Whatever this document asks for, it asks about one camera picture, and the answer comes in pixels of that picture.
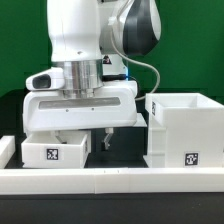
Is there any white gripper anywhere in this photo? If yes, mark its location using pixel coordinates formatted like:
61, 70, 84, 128
23, 81, 137, 150

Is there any white front drawer tray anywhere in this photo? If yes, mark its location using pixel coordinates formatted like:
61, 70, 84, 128
21, 131, 91, 169

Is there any white drawer cabinet box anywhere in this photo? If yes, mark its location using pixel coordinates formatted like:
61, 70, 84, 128
144, 93, 224, 168

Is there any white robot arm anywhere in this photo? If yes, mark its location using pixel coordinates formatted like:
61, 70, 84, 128
23, 0, 161, 135

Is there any white fiducial marker sheet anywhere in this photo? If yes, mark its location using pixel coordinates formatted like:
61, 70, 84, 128
134, 113, 147, 127

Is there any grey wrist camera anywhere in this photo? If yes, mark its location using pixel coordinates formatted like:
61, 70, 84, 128
26, 67, 65, 91

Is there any white U-shaped fence wall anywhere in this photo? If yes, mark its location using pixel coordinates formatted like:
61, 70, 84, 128
0, 136, 224, 195

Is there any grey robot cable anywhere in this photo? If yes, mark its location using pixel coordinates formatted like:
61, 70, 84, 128
109, 0, 162, 102

